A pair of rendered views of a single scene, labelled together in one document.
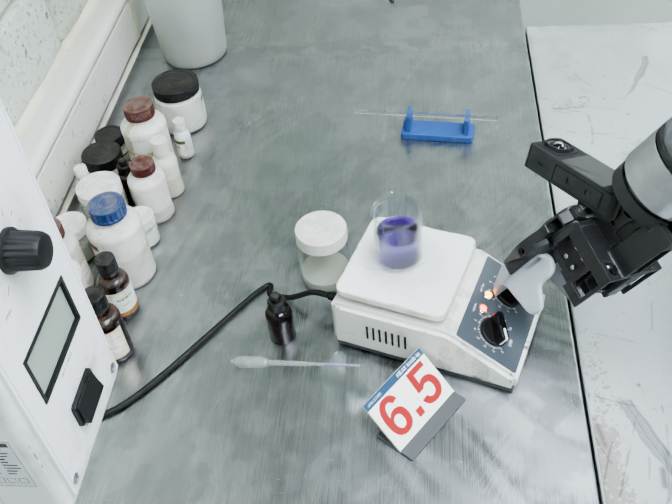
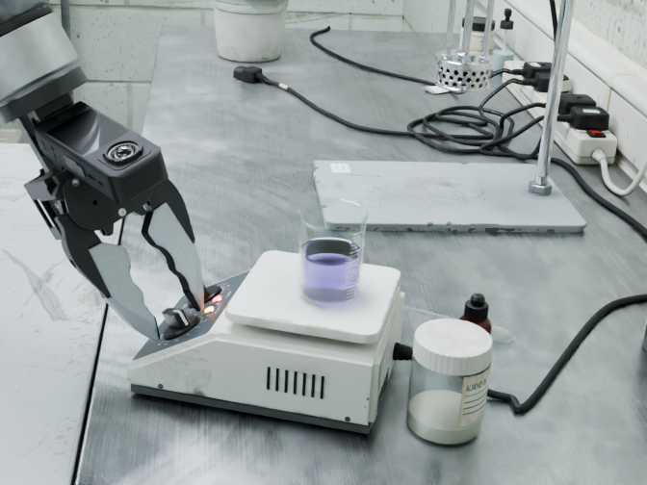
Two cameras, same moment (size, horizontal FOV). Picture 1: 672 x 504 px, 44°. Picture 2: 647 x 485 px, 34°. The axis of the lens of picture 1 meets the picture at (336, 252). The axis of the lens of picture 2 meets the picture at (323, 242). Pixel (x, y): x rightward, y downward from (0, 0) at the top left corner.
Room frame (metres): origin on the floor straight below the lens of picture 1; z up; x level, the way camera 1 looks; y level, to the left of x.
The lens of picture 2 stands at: (1.31, -0.27, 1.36)
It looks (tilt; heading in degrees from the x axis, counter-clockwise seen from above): 24 degrees down; 164
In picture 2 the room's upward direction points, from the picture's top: 3 degrees clockwise
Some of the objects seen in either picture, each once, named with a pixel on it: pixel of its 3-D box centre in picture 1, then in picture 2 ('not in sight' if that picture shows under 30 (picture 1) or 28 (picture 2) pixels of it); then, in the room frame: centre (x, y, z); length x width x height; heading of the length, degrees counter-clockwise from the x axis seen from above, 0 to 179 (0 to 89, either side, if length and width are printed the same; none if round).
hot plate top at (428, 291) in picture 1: (407, 265); (316, 293); (0.60, -0.07, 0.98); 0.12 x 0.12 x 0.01; 62
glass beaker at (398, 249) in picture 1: (400, 230); (328, 253); (0.61, -0.07, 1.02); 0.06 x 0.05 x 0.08; 129
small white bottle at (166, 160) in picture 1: (165, 165); not in sight; (0.86, 0.21, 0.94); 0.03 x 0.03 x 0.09
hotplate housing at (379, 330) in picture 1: (430, 299); (283, 336); (0.58, -0.10, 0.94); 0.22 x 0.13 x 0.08; 62
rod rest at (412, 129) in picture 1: (437, 123); not in sight; (0.92, -0.16, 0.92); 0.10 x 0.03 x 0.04; 74
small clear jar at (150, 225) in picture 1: (142, 228); not in sight; (0.77, 0.24, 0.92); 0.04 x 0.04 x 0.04
